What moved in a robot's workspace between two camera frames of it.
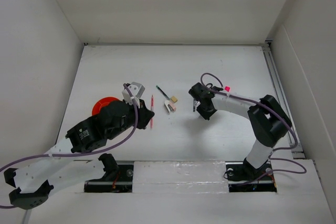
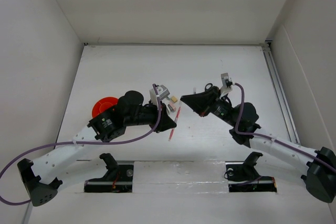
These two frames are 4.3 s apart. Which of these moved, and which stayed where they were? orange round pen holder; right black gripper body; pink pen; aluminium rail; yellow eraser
Moved: right black gripper body; pink pen
Stayed: orange round pen holder; aluminium rail; yellow eraser
